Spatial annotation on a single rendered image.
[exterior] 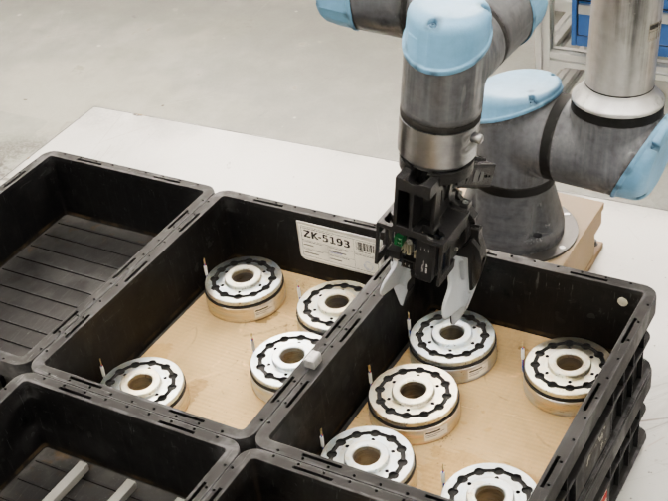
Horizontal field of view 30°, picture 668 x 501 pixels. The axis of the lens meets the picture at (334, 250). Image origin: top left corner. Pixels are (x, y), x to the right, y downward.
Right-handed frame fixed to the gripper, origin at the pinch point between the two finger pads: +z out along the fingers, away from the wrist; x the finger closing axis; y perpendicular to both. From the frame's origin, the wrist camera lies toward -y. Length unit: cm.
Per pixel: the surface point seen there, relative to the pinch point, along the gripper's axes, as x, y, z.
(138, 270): -38.9, -0.1, 12.4
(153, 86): -176, -183, 125
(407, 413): -0.4, 3.4, 14.1
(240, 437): -11.5, 19.8, 8.7
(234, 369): -24.2, 1.7, 20.5
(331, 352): -9.4, 4.4, 8.4
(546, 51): -50, -187, 77
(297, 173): -50, -58, 37
